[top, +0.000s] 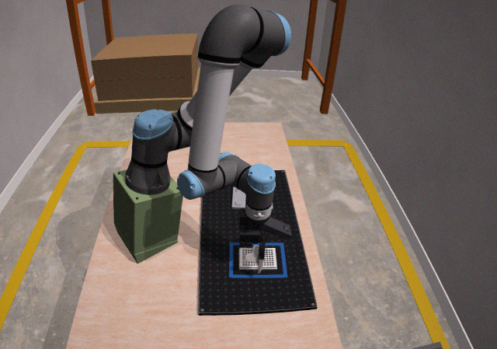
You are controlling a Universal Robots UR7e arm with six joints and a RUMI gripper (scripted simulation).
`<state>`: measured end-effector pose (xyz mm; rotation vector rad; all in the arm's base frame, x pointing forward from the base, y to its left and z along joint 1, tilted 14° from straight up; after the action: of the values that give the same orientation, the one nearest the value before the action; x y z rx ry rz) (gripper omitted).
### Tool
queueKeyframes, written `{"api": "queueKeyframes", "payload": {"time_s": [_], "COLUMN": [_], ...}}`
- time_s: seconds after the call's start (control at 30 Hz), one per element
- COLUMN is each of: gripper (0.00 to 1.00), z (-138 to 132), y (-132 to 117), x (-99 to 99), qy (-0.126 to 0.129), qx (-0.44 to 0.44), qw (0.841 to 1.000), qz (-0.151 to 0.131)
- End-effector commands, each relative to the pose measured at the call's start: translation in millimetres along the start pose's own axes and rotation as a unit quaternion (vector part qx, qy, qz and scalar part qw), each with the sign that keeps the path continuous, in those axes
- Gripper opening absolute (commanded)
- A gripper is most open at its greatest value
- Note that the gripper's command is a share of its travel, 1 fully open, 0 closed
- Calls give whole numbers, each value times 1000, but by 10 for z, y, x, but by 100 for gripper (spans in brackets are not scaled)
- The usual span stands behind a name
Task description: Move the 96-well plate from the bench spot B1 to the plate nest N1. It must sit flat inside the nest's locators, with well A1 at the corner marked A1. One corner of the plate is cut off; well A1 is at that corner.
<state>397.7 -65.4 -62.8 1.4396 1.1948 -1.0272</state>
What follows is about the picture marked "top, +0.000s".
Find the blue tape outline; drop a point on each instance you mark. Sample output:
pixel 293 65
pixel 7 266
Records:
pixel 258 276

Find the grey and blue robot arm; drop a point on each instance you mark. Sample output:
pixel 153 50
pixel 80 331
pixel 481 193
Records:
pixel 238 36

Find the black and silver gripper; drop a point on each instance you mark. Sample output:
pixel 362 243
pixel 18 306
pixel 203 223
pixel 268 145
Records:
pixel 250 233

